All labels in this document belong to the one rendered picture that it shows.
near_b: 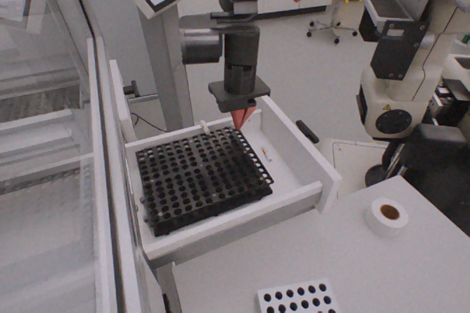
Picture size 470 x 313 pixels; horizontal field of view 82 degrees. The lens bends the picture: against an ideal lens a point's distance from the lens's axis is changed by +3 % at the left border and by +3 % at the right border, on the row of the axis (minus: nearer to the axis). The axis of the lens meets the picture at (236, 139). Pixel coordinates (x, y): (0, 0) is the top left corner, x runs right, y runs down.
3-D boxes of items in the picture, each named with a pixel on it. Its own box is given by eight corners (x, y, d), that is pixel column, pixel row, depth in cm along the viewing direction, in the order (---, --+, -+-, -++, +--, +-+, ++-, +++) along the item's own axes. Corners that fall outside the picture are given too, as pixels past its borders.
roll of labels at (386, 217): (366, 203, 61) (373, 193, 59) (401, 215, 59) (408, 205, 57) (363, 228, 57) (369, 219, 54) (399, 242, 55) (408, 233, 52)
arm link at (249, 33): (265, 27, 40) (255, 15, 44) (219, 29, 39) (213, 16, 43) (261, 70, 44) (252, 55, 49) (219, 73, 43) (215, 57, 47)
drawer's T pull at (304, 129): (298, 122, 61) (300, 118, 60) (319, 144, 56) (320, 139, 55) (285, 126, 60) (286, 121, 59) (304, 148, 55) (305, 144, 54)
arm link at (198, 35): (257, -32, 37) (243, -13, 45) (172, -32, 35) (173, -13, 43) (260, 59, 40) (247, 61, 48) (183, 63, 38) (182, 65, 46)
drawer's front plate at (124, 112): (126, 91, 85) (115, 58, 77) (140, 151, 65) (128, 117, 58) (120, 92, 84) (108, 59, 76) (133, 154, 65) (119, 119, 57)
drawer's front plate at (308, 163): (261, 125, 73) (264, 91, 65) (328, 212, 53) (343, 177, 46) (255, 127, 72) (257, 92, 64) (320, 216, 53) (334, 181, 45)
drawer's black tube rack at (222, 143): (236, 144, 65) (236, 124, 60) (271, 201, 53) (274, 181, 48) (143, 172, 58) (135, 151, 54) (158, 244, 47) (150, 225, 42)
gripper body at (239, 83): (207, 91, 51) (205, 54, 46) (255, 82, 54) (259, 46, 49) (219, 110, 46) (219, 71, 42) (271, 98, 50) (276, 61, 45)
